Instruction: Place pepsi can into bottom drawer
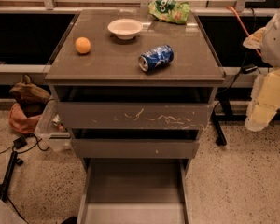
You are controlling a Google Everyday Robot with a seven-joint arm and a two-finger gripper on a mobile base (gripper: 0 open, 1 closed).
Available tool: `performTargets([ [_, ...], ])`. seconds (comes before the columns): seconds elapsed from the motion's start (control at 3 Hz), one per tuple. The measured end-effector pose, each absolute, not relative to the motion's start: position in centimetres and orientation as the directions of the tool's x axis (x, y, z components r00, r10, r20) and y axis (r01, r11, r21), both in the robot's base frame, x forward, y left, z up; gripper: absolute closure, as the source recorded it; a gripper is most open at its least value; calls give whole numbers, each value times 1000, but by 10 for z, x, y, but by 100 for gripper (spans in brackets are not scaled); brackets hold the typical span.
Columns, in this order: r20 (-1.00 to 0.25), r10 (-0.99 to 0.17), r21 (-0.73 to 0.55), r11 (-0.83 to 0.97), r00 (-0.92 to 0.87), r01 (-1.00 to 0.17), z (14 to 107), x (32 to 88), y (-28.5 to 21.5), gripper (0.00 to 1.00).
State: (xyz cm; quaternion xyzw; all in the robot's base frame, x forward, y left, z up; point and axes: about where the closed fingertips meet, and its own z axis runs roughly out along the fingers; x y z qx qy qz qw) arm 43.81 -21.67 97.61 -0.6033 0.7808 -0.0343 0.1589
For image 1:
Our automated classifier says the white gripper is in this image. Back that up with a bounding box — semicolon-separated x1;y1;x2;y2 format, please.
243;8;280;132

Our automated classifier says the blue pepsi can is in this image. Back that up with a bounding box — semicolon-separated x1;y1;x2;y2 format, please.
138;45;174;72

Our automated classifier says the grey drawer cabinet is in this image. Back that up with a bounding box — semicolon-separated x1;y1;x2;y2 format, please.
44;8;226;173

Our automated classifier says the grey top drawer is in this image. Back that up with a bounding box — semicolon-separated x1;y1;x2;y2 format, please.
54;85;214;130

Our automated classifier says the grey drawer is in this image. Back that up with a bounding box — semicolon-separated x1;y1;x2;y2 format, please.
72;129;199;159
77;159;191;224
54;85;214;130

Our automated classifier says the grey bottom drawer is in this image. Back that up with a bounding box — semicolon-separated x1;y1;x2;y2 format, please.
77;159;191;224

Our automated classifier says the grey middle drawer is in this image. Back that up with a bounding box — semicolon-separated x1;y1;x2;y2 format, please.
72;129;199;159

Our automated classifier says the black power brick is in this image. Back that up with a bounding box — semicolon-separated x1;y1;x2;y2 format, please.
241;64;258;74

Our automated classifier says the green chip bag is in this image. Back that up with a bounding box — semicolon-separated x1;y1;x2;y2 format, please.
148;0;189;24

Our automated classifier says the white bowl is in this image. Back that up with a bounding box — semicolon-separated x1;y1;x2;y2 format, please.
107;19;143;40

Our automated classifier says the orange fruit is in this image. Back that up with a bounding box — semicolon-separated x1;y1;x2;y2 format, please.
75;37;91;54

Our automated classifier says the clear plastic bin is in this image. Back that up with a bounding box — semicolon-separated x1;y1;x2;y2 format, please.
35;100;71;152

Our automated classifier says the brown cloth bag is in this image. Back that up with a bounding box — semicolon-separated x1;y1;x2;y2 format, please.
9;74;50;117

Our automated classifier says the orange cloth bag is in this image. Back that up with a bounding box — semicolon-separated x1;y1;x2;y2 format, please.
8;103;41;134

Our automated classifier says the black power adapter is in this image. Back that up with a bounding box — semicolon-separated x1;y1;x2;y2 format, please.
13;136;27;149

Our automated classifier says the black floor stand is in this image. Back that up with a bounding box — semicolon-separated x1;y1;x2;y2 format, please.
0;150;24;202

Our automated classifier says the black table leg frame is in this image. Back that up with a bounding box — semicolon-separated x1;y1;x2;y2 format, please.
210;91;280;147

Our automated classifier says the orange cable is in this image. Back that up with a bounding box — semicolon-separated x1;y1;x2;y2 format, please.
226;5;262;58

